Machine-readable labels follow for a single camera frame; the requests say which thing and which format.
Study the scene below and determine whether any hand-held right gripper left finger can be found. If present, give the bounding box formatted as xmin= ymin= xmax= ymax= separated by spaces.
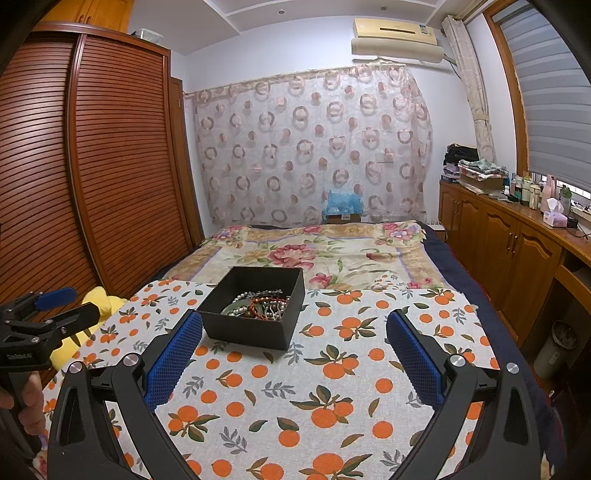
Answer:
xmin=47 ymin=310 xmax=204 ymax=480

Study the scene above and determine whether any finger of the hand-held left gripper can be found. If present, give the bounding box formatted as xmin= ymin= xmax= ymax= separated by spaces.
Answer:
xmin=9 ymin=304 xmax=102 ymax=347
xmin=14 ymin=288 xmax=78 ymax=320

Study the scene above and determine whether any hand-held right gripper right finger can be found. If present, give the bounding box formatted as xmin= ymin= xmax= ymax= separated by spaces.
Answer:
xmin=385 ymin=309 xmax=541 ymax=480

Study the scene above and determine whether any black jewelry box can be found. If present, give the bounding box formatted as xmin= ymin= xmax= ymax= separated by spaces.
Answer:
xmin=197 ymin=266 xmax=305 ymax=350

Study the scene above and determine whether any white pearl necklace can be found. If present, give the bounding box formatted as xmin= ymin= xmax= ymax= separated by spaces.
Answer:
xmin=224 ymin=290 xmax=289 ymax=321

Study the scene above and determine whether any brown bead bracelet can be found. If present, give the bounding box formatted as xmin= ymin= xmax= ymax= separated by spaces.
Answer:
xmin=245 ymin=298 xmax=289 ymax=321

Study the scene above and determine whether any person's left hand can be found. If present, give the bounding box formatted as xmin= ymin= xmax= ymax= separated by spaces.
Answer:
xmin=17 ymin=375 xmax=48 ymax=437

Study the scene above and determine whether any yellow plush toy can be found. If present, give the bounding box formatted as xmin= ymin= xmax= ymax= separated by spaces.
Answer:
xmin=51 ymin=286 xmax=128 ymax=370

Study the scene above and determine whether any navy bed sheet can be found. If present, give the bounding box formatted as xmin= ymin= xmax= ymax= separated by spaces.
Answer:
xmin=419 ymin=220 xmax=555 ymax=416

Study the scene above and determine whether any orange fruit print cloth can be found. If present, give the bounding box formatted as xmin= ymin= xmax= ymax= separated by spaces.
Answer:
xmin=41 ymin=277 xmax=550 ymax=480

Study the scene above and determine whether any wooden sideboard cabinet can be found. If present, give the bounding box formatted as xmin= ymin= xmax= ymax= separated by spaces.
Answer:
xmin=438 ymin=179 xmax=591 ymax=356

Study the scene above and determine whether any grey trash bin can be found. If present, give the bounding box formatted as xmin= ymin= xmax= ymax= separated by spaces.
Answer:
xmin=534 ymin=320 xmax=579 ymax=380

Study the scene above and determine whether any floral blanket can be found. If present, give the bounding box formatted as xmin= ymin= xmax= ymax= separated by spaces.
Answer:
xmin=161 ymin=220 xmax=445 ymax=292

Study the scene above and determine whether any brown slatted wooden wardrobe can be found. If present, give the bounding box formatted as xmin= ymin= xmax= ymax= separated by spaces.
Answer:
xmin=0 ymin=31 xmax=205 ymax=398

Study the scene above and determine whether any blue plastic bag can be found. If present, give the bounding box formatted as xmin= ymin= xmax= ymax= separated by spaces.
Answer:
xmin=322 ymin=187 xmax=365 ymax=217

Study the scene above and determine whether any stack of folded clothes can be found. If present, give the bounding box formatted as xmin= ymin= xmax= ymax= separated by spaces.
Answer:
xmin=442 ymin=144 xmax=509 ymax=193

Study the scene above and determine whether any pink tissue box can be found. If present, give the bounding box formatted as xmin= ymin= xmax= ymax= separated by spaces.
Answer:
xmin=542 ymin=198 xmax=568 ymax=228

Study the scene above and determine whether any row of toiletry bottles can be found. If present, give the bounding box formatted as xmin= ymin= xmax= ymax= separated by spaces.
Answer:
xmin=503 ymin=172 xmax=573 ymax=217

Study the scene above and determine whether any circle pattern sheer curtain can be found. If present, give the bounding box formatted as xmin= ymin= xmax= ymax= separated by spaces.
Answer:
xmin=191 ymin=65 xmax=434 ymax=228

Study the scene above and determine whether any beige tied curtain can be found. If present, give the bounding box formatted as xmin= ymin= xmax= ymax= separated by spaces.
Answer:
xmin=441 ymin=15 xmax=498 ymax=163

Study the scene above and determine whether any grey window blind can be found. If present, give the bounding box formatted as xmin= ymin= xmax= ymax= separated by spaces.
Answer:
xmin=498 ymin=7 xmax=591 ymax=192

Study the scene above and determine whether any beige wall air conditioner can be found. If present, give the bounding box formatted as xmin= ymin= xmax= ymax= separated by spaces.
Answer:
xmin=351 ymin=17 xmax=445 ymax=63

